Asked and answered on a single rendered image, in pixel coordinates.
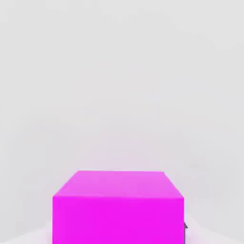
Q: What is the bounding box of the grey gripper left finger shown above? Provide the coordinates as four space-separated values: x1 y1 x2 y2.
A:
8 220 53 244

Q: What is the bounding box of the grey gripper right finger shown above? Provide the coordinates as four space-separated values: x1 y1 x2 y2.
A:
183 219 236 244

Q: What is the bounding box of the small magenta cube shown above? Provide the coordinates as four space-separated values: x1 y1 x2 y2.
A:
52 170 185 244

